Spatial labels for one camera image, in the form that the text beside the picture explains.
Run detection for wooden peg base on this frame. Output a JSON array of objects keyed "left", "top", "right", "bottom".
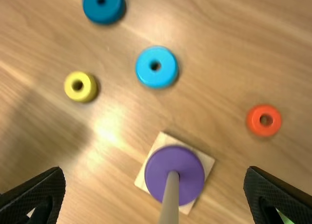
[{"left": 134, "top": 131, "right": 215, "bottom": 224}]

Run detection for yellow ring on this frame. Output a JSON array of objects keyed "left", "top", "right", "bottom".
[{"left": 63, "top": 71, "right": 98, "bottom": 103}]

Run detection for purple ring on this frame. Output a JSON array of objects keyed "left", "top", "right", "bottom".
[{"left": 144, "top": 145, "right": 206, "bottom": 207}]

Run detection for dark blue ring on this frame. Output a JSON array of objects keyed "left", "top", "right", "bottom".
[{"left": 82, "top": 0, "right": 126, "bottom": 25}]

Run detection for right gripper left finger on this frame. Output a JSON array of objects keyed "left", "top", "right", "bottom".
[{"left": 0, "top": 166, "right": 66, "bottom": 224}]

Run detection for light blue ring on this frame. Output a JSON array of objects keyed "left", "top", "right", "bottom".
[{"left": 135, "top": 45, "right": 179, "bottom": 90}]

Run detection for orange ring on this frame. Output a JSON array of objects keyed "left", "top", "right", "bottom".
[{"left": 245, "top": 104, "right": 283, "bottom": 137}]

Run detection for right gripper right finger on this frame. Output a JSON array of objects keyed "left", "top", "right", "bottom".
[{"left": 243, "top": 166, "right": 312, "bottom": 224}]

